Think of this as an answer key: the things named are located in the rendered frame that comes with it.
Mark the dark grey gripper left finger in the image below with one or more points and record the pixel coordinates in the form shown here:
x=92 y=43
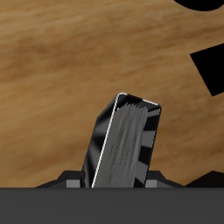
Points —
x=73 y=183

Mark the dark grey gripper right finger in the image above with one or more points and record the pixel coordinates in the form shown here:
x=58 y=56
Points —
x=151 y=183

